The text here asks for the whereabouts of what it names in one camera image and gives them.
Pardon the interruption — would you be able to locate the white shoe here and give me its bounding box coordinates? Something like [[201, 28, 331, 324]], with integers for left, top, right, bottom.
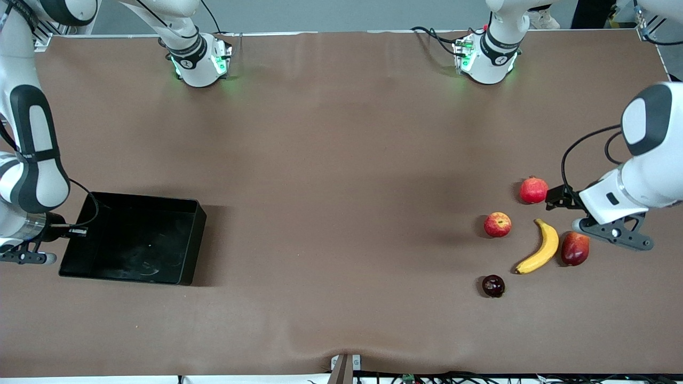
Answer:
[[528, 8, 561, 30]]

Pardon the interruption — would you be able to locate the brown table mat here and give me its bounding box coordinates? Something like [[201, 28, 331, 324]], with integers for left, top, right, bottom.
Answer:
[[0, 29, 683, 377]]

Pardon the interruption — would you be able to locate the black trouser leg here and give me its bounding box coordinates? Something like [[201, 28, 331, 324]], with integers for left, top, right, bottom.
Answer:
[[571, 0, 614, 30]]

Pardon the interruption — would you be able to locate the dark purple mangosteen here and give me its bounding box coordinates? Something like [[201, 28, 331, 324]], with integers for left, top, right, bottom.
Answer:
[[482, 275, 506, 298]]

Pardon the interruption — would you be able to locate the white dashed edge tape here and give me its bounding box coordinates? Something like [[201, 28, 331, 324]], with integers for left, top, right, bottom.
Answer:
[[652, 38, 672, 81]]

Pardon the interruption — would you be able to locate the black arm base cable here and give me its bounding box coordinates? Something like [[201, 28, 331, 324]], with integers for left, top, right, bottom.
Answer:
[[410, 26, 470, 57], [200, 0, 223, 34]]

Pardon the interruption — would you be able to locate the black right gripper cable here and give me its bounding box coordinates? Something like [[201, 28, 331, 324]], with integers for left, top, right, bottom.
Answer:
[[68, 179, 100, 229]]

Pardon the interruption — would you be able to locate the red pomegranate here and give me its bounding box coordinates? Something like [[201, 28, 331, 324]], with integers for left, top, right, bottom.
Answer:
[[520, 176, 550, 205]]

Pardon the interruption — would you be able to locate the black right arm base cable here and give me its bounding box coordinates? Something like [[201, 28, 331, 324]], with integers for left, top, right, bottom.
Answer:
[[200, 0, 223, 34]]

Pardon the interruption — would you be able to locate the black rectangular plastic box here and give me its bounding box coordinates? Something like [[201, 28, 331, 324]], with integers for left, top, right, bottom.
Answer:
[[59, 191, 208, 286]]

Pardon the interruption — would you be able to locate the black left arm base cable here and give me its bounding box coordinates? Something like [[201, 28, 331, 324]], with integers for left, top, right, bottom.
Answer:
[[410, 26, 470, 57]]

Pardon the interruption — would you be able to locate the aluminium frame profile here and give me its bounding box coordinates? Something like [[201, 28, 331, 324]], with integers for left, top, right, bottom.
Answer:
[[29, 21, 70, 51], [635, 0, 683, 47]]

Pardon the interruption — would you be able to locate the red yellow apple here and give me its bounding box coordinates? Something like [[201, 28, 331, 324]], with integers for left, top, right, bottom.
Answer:
[[484, 212, 512, 238]]

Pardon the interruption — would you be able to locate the yellow banana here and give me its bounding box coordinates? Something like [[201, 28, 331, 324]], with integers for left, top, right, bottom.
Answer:
[[514, 218, 560, 275]]

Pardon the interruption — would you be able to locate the red yellow mango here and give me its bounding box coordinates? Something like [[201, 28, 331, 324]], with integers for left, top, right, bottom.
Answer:
[[561, 230, 591, 267]]

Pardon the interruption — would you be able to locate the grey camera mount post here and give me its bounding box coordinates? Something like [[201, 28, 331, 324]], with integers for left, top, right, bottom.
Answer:
[[330, 354, 362, 384]]

